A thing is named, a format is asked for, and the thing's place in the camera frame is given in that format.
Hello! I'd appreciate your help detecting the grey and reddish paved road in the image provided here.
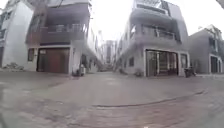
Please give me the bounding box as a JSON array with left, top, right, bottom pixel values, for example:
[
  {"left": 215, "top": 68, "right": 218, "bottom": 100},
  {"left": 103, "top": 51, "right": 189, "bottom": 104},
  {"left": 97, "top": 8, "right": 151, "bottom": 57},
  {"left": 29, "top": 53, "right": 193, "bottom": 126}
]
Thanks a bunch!
[{"left": 0, "top": 69, "right": 224, "bottom": 128}]

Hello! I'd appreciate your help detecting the parked motorbike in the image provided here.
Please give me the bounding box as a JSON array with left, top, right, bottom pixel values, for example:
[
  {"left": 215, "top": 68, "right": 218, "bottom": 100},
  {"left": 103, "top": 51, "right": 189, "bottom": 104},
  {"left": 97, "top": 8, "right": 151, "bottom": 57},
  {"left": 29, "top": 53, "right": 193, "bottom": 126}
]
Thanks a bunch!
[{"left": 184, "top": 66, "right": 198, "bottom": 79}]

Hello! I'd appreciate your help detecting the white tall building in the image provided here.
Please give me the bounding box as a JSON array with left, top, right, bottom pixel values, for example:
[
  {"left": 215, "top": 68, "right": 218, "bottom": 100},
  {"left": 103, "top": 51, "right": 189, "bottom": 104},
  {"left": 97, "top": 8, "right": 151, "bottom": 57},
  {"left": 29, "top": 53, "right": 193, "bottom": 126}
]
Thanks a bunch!
[{"left": 0, "top": 0, "right": 36, "bottom": 72}]

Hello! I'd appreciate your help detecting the pile of rubble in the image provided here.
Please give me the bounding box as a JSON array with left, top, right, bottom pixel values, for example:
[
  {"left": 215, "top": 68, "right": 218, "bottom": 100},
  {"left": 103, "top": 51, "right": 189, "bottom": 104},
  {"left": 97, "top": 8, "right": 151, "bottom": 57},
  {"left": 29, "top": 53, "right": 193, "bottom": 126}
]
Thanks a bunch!
[{"left": 1, "top": 61, "right": 26, "bottom": 72}]

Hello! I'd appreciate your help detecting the distant tall building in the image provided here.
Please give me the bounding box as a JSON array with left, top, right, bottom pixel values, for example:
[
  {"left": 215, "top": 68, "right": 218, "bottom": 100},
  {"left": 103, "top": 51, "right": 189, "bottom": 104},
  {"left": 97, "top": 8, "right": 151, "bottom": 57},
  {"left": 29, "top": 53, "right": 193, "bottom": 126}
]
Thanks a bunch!
[{"left": 101, "top": 39, "right": 118, "bottom": 67}]

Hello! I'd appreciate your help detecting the grey building with dark door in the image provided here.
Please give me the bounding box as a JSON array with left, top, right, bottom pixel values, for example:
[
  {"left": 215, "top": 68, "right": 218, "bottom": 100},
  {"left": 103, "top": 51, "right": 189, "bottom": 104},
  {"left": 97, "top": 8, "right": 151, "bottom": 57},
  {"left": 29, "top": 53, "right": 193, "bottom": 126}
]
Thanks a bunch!
[{"left": 187, "top": 24, "right": 224, "bottom": 75}]

